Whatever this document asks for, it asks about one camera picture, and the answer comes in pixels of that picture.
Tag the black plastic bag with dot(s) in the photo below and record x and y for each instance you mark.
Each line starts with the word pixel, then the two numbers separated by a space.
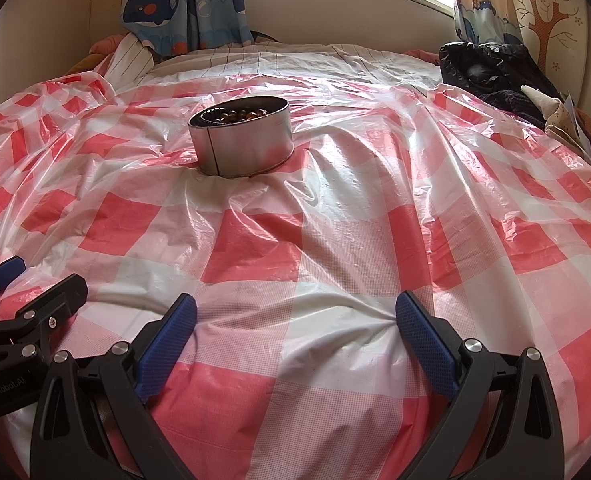
pixel 490 70

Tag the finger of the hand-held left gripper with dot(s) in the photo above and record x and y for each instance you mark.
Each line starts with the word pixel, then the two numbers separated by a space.
pixel 0 272
pixel 60 297

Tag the blue whale print curtain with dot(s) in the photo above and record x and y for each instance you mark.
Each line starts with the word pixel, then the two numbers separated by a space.
pixel 150 10

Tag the beige cloth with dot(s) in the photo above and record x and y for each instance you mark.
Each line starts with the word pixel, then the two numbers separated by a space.
pixel 560 115

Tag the red white checked plastic sheet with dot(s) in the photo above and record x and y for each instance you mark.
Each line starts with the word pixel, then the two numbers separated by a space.
pixel 325 240

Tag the white striped bedsheet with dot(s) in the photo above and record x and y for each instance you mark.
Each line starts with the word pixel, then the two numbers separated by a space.
pixel 300 62

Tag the silver oval metal tin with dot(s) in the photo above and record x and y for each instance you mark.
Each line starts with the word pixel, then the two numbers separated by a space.
pixel 245 150

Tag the tree print curtain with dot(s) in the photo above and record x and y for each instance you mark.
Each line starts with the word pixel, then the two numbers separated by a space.
pixel 545 20

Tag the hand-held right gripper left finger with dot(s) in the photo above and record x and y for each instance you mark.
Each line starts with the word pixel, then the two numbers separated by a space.
pixel 168 337

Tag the pink pillow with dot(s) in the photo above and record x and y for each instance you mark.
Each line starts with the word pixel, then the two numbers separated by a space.
pixel 105 45

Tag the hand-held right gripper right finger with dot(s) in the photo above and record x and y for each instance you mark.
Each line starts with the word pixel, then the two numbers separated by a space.
pixel 425 340

